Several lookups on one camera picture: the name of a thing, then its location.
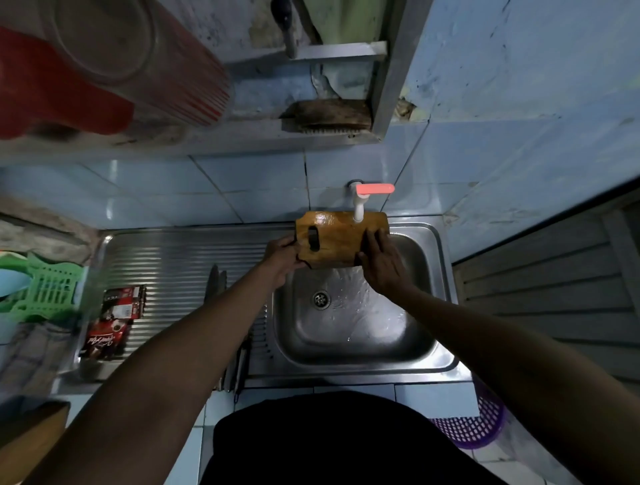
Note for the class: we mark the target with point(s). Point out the stainless steel sink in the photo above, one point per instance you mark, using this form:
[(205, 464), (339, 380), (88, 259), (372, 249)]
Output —
[(165, 260)]

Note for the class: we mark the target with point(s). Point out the person's right hand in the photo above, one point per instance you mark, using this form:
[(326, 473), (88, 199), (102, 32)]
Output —
[(385, 267)]

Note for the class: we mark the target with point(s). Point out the checked dishcloth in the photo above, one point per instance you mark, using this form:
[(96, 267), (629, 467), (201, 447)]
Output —
[(32, 357)]

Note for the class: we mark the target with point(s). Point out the person's right forearm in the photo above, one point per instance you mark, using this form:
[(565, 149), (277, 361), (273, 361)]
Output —
[(525, 375)]

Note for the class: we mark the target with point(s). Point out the red black sachet pack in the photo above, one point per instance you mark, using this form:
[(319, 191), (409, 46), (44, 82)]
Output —
[(112, 322)]

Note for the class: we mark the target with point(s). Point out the person's left forearm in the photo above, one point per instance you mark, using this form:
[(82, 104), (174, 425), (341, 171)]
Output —
[(150, 389)]

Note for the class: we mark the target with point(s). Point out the green plastic basket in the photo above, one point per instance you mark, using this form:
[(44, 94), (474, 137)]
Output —
[(50, 290)]

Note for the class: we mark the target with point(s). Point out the red striped drinking glass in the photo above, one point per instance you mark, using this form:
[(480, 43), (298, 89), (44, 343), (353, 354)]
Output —
[(165, 65)]

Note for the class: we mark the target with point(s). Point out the wooden scrub brush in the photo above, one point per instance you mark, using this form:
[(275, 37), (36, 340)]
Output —
[(330, 116)]

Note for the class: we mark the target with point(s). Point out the knives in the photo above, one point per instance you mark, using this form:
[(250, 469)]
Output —
[(241, 375)]

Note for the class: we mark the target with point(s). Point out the purple plastic basket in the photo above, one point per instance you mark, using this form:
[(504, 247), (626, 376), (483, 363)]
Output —
[(475, 424)]

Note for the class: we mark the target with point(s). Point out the grey slatted wooden door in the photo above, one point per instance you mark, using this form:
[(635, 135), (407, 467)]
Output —
[(550, 300)]

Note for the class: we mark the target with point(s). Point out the person's left hand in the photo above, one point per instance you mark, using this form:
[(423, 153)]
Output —
[(280, 262)]

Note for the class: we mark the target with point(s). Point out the red plastic cup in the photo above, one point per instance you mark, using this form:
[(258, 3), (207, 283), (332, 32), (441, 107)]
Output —
[(55, 95)]

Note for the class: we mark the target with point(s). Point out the wooden knife block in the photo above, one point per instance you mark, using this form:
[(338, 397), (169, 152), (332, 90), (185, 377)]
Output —
[(30, 429)]

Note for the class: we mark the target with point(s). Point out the small wooden cutting board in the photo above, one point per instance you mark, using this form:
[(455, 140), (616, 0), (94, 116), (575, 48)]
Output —
[(335, 240)]

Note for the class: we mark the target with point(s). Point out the person's black clothing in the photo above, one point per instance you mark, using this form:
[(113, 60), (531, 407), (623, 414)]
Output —
[(350, 444)]

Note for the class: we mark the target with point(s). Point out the light blue plastic scoop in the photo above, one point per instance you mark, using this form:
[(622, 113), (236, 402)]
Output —
[(14, 284)]

